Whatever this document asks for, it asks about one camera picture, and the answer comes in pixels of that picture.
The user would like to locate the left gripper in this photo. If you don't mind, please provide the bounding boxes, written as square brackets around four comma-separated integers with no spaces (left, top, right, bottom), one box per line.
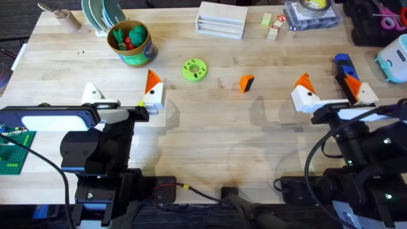
[81,69,167,125]

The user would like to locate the pale green toy block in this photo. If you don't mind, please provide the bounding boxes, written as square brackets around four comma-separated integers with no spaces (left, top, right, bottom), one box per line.
[260,12,273,27]

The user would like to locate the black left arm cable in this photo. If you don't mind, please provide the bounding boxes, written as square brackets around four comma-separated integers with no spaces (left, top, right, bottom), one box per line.
[0,132,76,229]

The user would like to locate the pale wooden slatted box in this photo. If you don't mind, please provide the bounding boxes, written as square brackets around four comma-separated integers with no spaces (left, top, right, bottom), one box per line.
[195,1,249,40]

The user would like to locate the green disc with holes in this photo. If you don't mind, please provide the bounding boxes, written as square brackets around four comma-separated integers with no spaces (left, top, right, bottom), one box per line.
[181,58,209,83]

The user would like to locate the tub with toy vegetables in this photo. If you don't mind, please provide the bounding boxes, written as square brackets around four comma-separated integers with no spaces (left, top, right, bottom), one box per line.
[106,19,157,69]

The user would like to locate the plates in white rack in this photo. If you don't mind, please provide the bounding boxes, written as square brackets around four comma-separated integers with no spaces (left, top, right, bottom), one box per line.
[80,0,127,38]

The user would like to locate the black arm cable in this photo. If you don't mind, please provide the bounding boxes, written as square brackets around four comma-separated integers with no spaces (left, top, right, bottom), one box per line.
[304,104,407,229]
[0,132,76,229]

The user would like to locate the green board with blocks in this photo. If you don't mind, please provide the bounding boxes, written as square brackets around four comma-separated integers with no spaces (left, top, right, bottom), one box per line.
[0,123,37,176]

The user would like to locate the white and teal device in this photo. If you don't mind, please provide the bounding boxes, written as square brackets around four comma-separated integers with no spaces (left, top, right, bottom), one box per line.
[374,33,407,85]

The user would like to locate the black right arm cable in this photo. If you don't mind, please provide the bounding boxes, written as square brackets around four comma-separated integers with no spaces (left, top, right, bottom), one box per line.
[304,104,407,229]

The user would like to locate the pink scissors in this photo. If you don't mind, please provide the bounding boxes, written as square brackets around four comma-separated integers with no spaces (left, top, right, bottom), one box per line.
[371,0,407,32]

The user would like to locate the red and black cable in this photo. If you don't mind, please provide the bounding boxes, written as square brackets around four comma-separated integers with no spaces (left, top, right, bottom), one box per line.
[151,182,230,205]

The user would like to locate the clear plastic parts box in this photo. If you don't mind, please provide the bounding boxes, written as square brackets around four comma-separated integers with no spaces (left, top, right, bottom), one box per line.
[282,0,343,32]

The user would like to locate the cardboard cup with spoon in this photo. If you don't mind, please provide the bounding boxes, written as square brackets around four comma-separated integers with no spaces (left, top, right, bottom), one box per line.
[37,2,83,34]

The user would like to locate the left wrist flat plate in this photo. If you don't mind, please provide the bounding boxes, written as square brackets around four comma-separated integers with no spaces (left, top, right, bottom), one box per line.
[0,105,101,132]

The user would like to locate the blue electric screwdriver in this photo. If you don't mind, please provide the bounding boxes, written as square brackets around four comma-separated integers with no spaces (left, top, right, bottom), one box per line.
[333,53,361,96]

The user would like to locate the orange ribbed wedge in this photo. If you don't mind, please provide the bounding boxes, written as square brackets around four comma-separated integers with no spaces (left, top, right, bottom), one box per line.
[238,74,256,94]

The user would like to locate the black case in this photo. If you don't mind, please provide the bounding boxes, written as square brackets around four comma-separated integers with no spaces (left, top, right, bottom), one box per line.
[342,0,407,48]

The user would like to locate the plain wooden toy block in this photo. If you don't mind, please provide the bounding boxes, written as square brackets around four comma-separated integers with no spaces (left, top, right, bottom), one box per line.
[266,20,284,41]

